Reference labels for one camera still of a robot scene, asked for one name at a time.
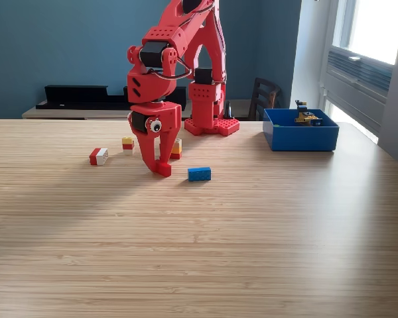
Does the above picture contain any small yellow red white stack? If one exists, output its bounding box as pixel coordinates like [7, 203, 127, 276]
[121, 136, 136, 156]

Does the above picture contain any yellow toy digger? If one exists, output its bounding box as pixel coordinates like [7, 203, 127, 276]
[293, 99, 323, 127]

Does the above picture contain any tan orange red lego stack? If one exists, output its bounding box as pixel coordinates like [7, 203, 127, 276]
[170, 138, 183, 160]

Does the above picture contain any light blue lego brick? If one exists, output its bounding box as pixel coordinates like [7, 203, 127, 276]
[187, 166, 212, 183]

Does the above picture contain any red white lego brick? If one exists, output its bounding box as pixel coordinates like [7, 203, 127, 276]
[88, 147, 109, 166]

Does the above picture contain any blue plastic bin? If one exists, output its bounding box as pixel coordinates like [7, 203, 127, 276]
[262, 108, 340, 152]

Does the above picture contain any black shelf unit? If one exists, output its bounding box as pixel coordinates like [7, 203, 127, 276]
[35, 85, 188, 111]

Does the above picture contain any dark wooden chair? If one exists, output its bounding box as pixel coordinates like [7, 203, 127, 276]
[247, 77, 283, 121]

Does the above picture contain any grey ventilation unit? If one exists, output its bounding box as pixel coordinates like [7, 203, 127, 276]
[323, 46, 394, 135]

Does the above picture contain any white framed window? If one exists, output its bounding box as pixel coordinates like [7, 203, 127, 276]
[331, 0, 398, 66]

